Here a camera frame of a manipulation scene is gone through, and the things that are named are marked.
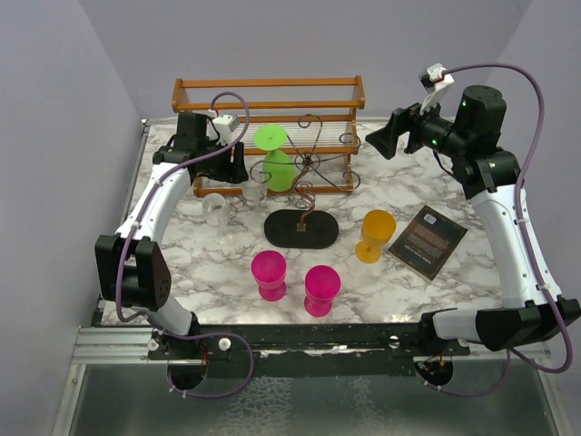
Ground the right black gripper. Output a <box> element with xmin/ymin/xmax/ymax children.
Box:
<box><xmin>367</xmin><ymin>89</ymin><xmax>469</xmax><ymax>159</ymax></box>

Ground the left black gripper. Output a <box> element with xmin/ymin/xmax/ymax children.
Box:
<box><xmin>198</xmin><ymin>136</ymin><xmax>248</xmax><ymax>183</ymax></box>

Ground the green plastic wine glass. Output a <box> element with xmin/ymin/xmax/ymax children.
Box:
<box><xmin>253</xmin><ymin>124</ymin><xmax>295</xmax><ymax>193</ymax></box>

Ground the metal wine glass rack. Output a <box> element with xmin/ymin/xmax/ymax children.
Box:
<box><xmin>251</xmin><ymin>114</ymin><xmax>361</xmax><ymax>250</ymax></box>

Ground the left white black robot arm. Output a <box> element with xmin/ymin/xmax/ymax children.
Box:
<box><xmin>94</xmin><ymin>110</ymin><xmax>249</xmax><ymax>359</ymax></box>

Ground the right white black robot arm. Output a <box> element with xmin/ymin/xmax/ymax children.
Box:
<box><xmin>366</xmin><ymin>85</ymin><xmax>580</xmax><ymax>355</ymax></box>

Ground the frosted clear wine glass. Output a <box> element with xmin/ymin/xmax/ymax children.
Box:
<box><xmin>202</xmin><ymin>193</ymin><xmax>234</xmax><ymax>245</ymax></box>

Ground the orange wooden dish rack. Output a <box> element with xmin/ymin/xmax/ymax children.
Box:
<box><xmin>171</xmin><ymin>75</ymin><xmax>366</xmax><ymax>194</ymax></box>

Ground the orange plastic wine glass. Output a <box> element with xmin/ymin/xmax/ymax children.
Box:
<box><xmin>355</xmin><ymin>209</ymin><xmax>397</xmax><ymax>263</ymax></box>

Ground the left pink plastic goblet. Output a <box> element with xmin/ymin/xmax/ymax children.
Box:
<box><xmin>251</xmin><ymin>250</ymin><xmax>287</xmax><ymax>302</ymax></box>

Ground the pink plastic goblet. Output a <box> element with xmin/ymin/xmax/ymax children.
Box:
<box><xmin>304</xmin><ymin>265</ymin><xmax>341</xmax><ymax>317</ymax></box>
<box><xmin>251</xmin><ymin>250</ymin><xmax>287</xmax><ymax>302</ymax></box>

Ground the dark book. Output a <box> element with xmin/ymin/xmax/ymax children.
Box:
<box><xmin>389</xmin><ymin>205</ymin><xmax>468</xmax><ymax>281</ymax></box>

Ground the right pink plastic goblet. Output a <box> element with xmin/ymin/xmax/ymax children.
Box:
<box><xmin>304</xmin><ymin>265</ymin><xmax>341</xmax><ymax>317</ymax></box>

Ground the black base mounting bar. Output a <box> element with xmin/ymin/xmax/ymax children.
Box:
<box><xmin>149</xmin><ymin>322</ymin><xmax>473</xmax><ymax>379</ymax></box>

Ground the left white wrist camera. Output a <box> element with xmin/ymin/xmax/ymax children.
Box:
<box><xmin>207</xmin><ymin>110</ymin><xmax>240</xmax><ymax>146</ymax></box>

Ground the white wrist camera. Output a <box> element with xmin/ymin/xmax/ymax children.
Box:
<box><xmin>207</xmin><ymin>110</ymin><xmax>240</xmax><ymax>146</ymax></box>
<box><xmin>419</xmin><ymin>63</ymin><xmax>455</xmax><ymax>114</ymax></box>

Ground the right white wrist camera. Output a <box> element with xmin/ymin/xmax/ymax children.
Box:
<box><xmin>419</xmin><ymin>63</ymin><xmax>455</xmax><ymax>114</ymax></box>

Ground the aluminium rail frame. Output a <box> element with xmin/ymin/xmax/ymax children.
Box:
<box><xmin>49</xmin><ymin>115</ymin><xmax>573</xmax><ymax>436</ymax></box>

